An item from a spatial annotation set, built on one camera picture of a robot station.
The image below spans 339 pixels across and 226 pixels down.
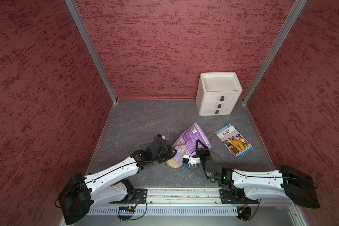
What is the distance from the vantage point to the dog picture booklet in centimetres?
92

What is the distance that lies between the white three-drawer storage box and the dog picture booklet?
0.14m

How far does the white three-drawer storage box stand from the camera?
96 cm
